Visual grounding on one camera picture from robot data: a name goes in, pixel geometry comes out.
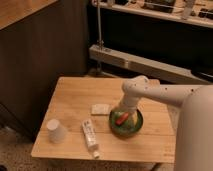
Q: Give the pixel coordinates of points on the white paper cup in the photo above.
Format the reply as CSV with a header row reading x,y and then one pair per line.
x,y
56,131

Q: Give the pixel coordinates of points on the wooden table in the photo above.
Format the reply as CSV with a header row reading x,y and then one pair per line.
x,y
71,105

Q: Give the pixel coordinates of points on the wooden cabinet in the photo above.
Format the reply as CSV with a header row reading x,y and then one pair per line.
x,y
34,53

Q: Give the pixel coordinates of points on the green bowl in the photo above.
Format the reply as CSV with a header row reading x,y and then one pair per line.
x,y
126,129

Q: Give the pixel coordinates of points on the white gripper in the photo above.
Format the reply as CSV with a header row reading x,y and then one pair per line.
x,y
128,104

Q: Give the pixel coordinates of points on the metal shelf rack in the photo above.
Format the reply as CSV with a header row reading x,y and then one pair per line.
x,y
167,39

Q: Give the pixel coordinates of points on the white tube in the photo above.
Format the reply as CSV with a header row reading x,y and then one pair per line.
x,y
90,138

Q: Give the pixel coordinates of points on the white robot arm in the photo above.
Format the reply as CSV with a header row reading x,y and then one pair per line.
x,y
194,141

